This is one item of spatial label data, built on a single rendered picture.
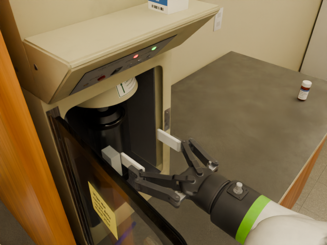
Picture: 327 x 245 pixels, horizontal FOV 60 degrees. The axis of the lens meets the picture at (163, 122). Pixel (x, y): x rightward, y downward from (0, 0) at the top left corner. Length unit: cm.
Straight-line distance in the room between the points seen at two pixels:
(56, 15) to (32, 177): 23
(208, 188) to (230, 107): 80
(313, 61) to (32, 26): 334
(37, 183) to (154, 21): 30
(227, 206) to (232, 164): 52
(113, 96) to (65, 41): 23
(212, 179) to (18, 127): 34
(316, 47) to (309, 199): 181
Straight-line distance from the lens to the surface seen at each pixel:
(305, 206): 227
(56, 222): 52
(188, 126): 116
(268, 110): 132
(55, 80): 40
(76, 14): 48
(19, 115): 37
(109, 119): 69
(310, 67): 364
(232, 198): 51
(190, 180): 56
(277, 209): 52
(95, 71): 42
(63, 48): 39
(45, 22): 46
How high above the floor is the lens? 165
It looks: 38 degrees down
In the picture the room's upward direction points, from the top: straight up
